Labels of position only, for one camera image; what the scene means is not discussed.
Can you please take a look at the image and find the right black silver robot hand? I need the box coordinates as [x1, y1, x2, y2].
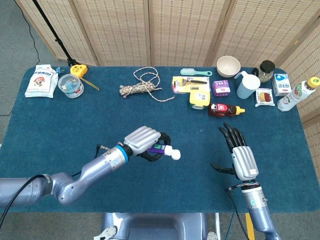
[210, 122, 260, 181]

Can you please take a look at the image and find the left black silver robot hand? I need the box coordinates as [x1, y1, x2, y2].
[123, 125, 173, 163]

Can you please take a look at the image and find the purple toothpaste tube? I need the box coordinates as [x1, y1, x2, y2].
[146, 143, 176, 160]

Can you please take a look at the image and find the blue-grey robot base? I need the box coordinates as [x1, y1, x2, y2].
[93, 212, 218, 240]

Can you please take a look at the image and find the dark red sauce bottle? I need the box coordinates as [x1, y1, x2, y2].
[207, 102, 246, 118]

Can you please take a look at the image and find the drink bottle yellow cap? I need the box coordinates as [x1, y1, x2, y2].
[276, 77, 320, 112]

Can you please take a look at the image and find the blue felt table cloth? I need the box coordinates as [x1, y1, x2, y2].
[0, 65, 311, 215]

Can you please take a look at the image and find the yellow floor tape strip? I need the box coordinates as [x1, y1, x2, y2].
[244, 212, 255, 240]

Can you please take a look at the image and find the razor in yellow card pack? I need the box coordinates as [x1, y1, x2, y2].
[171, 76, 211, 94]

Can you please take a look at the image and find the cake snack packet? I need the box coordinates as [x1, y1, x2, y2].
[254, 88, 275, 108]

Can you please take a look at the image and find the white pole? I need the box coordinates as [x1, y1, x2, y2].
[214, 212, 222, 240]

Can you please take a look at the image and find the yellow green box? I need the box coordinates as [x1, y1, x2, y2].
[188, 91, 210, 110]

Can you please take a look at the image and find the light blue plastic jug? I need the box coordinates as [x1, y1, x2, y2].
[233, 70, 261, 100]

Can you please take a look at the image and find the purple box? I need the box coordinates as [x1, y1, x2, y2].
[211, 79, 231, 98]

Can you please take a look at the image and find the teal hairbrush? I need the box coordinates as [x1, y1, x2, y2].
[180, 67, 213, 77]

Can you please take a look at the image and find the white blue milk carton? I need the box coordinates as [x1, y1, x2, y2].
[271, 73, 292, 97]

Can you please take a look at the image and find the clear plastic jar of clips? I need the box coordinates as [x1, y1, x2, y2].
[57, 73, 85, 99]

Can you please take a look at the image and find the glass jar black lid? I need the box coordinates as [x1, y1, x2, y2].
[252, 60, 276, 84]

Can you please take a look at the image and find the yellow tape measure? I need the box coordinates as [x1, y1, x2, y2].
[69, 64, 100, 91]

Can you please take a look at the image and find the beige bowl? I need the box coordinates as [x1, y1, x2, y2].
[216, 55, 242, 78]

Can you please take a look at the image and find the bamboo folding screen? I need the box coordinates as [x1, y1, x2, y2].
[15, 0, 320, 68]
[273, 17, 320, 161]

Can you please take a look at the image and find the white printed pouch bag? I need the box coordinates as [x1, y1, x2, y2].
[24, 64, 59, 99]

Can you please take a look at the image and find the black tripod stand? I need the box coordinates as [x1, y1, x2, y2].
[32, 0, 81, 67]

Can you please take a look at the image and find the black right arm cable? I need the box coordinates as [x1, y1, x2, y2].
[226, 183, 251, 240]

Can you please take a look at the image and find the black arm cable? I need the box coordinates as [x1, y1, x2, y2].
[226, 183, 251, 240]
[0, 142, 112, 221]

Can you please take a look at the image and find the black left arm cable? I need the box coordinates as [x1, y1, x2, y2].
[0, 142, 112, 221]

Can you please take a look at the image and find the braided rope bundle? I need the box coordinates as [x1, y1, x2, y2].
[119, 66, 176, 103]

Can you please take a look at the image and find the blue floor cable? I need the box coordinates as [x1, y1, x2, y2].
[226, 212, 236, 240]

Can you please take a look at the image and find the thin black floor cable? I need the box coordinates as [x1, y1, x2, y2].
[0, 0, 41, 117]

